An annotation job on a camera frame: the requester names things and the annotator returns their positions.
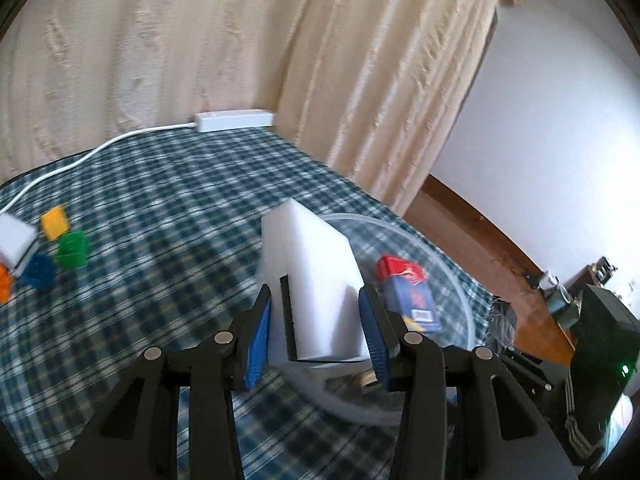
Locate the green toy block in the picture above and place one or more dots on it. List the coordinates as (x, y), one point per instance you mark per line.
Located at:
(73, 251)

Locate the grey metal cup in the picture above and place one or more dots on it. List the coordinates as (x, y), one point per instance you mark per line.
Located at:
(562, 307)

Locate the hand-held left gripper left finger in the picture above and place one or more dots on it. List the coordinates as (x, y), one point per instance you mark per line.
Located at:
(259, 340)

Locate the white sponge block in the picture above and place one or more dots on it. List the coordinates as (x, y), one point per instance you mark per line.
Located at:
(15, 240)
(315, 270)

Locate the clear plastic bowl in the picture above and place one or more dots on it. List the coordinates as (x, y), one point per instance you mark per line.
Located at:
(445, 280)

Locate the blue toy block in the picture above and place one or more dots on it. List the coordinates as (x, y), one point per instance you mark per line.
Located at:
(39, 271)

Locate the cream curtain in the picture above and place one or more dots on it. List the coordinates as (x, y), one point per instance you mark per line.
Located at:
(250, 35)

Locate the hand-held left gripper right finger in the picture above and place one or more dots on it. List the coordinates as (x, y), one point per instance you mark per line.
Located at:
(372, 335)

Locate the red and blue card box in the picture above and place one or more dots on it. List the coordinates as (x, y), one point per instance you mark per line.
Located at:
(410, 295)

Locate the orange toy block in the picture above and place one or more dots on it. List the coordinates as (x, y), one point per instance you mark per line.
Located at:
(4, 285)

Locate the white mug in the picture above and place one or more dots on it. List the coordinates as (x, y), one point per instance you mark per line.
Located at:
(548, 280)

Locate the white power strip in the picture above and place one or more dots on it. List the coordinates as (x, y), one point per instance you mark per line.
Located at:
(234, 119)

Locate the yellow toy block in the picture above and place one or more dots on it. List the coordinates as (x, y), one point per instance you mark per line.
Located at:
(55, 223)

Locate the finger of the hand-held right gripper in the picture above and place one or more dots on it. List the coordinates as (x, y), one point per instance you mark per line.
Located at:
(527, 367)

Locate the checked tablecloth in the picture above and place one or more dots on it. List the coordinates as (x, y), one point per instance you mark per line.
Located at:
(150, 220)

